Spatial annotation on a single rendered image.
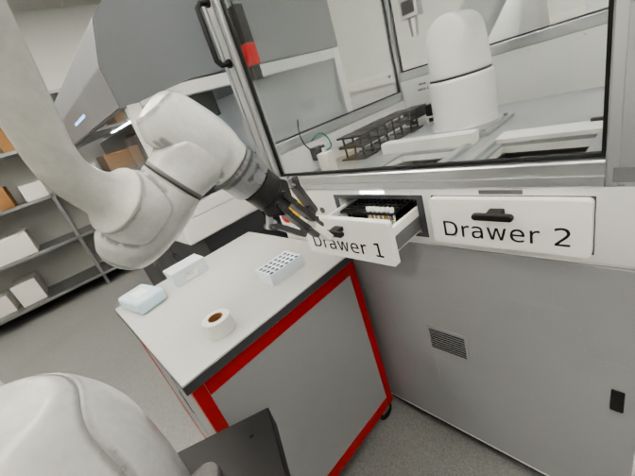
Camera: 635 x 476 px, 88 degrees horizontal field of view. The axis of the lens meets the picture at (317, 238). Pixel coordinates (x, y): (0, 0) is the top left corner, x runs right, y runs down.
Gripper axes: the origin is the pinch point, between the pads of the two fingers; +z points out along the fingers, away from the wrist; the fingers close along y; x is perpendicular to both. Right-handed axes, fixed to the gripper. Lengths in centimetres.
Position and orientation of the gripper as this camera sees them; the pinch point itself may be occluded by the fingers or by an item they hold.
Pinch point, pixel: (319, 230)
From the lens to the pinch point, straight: 75.8
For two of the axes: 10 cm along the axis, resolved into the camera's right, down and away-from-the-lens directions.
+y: 3.9, -8.9, 2.4
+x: -6.8, -1.0, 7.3
